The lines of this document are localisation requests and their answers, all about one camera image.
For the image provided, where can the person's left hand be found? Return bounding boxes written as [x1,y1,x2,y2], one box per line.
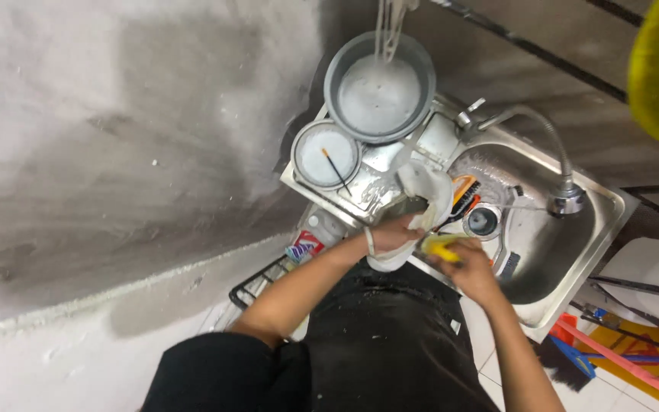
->
[371,214,425,256]

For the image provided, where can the person's right hand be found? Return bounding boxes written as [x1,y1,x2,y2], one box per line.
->
[427,237,505,309]

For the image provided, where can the yellow scrub sponge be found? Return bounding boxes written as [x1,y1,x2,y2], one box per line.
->
[420,233,470,263]

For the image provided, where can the white shoe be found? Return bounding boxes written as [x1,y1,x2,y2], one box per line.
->
[366,162,454,273]

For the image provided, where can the round sink drain strainer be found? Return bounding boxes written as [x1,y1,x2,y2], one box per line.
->
[462,204,503,239]

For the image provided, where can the white brush blue bristles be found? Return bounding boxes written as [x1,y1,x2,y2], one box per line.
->
[491,232,522,282]

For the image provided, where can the orange black scrub brush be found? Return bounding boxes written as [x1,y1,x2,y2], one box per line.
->
[437,174,482,231]

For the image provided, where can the stainless steel sink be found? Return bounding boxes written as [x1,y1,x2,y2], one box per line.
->
[279,93,640,344]

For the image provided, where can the thin black stick brush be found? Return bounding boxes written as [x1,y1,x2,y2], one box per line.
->
[321,148,354,196]

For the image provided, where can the person's black apron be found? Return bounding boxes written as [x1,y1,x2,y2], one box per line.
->
[140,259,503,412]

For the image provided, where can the small grey bucket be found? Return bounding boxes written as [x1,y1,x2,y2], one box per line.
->
[290,118,363,191]

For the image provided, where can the red plastic dustpan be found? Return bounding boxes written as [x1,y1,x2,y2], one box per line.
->
[548,312,579,348]

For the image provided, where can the large grey bucket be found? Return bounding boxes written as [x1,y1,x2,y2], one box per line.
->
[323,31,438,145]

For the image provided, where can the flexible chrome faucet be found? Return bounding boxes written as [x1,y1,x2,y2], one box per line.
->
[456,98,588,217]

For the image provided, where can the blue broom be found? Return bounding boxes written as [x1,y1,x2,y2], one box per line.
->
[535,335,659,393]

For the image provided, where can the white appliance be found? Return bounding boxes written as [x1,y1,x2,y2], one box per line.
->
[590,237,659,335]

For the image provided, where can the black wire rack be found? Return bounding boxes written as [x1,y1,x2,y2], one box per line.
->
[229,254,297,311]

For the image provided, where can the pink broom handle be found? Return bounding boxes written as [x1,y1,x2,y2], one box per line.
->
[555,317,659,400]

